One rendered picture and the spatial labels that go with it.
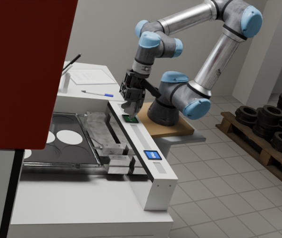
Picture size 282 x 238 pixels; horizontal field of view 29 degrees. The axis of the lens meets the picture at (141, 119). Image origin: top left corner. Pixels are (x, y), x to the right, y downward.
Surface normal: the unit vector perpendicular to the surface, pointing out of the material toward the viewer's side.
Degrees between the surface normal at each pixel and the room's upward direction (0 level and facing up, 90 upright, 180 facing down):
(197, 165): 0
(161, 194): 90
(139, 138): 0
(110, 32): 90
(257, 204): 0
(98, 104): 90
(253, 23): 85
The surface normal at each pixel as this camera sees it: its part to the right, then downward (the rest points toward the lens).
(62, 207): 0.26, -0.86
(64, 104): 0.33, 0.51
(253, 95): 0.53, 0.51
